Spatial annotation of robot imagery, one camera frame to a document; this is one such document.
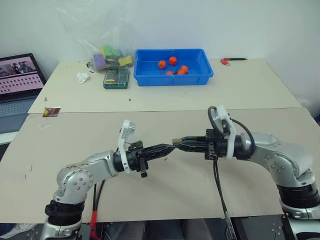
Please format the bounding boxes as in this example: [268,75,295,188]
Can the black cable with red tape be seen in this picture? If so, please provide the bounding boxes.
[88,183,99,240]

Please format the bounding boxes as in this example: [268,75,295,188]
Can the blue plastic bin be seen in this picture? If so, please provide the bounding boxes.
[133,48,215,87]

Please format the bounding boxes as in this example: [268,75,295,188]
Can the yellow sponge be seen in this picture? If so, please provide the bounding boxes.
[117,55,135,67]

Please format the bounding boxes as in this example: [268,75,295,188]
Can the black hanging right cable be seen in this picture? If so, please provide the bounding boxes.
[212,153,237,240]

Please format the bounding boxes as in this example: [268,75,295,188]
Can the clear plastic bag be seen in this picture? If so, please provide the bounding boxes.
[55,6,136,72]

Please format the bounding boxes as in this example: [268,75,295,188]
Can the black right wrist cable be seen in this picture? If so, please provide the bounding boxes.
[207,105,256,156]

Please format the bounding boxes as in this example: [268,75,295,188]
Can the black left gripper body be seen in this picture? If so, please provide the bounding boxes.
[126,140,151,179]

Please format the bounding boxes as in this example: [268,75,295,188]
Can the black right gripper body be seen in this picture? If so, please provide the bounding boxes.
[204,128,229,161]

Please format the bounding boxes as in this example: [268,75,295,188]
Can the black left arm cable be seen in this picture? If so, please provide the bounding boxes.
[95,179,106,220]

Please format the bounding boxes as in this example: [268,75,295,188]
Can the crumpled white tissue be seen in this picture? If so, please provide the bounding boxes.
[75,71,91,85]

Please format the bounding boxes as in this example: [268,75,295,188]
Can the green sponge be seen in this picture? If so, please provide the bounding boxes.
[100,44,121,57]

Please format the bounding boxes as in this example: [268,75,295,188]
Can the black pen with red end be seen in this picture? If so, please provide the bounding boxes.
[220,57,249,66]

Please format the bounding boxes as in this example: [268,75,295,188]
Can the black plate with white marks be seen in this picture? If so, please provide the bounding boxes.
[229,214,286,240]

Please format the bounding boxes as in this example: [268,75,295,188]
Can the green screwdriver bit case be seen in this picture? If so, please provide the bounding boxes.
[102,67,131,89]

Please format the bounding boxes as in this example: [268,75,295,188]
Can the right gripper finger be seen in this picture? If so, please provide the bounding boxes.
[175,144,207,154]
[178,135,207,145]

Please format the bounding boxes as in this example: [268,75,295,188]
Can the grey laptop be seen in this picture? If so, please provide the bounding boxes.
[0,52,48,135]

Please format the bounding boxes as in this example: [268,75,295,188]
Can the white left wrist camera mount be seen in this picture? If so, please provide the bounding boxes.
[116,119,137,175]

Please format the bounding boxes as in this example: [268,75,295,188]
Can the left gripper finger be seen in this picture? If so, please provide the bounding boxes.
[142,143,177,156]
[144,149,175,163]

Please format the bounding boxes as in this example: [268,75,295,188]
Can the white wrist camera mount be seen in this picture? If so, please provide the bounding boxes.
[116,119,137,175]
[215,104,237,160]

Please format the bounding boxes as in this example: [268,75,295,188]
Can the purple sponge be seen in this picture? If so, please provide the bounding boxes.
[91,52,106,70]

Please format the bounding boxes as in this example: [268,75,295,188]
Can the white sneaker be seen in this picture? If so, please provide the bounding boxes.
[0,222,39,240]

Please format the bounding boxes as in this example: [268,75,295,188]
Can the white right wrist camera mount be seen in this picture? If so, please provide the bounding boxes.
[215,104,237,160]

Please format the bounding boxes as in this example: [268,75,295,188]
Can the grey rounded shape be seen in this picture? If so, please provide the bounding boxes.
[179,218,214,240]

